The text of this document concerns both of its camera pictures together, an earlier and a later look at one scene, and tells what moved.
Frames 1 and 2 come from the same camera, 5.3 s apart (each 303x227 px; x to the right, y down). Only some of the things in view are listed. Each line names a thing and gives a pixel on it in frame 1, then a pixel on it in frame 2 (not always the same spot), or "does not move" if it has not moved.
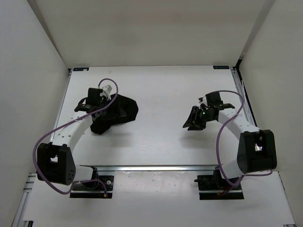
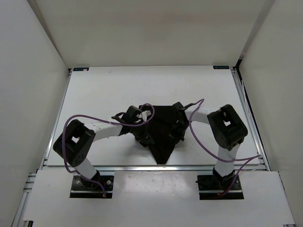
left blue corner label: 80,69 does not move
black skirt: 122,110 → 164,129
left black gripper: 104,100 → 144,135
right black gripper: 193,121 → 173,135
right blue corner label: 220,67 does not move
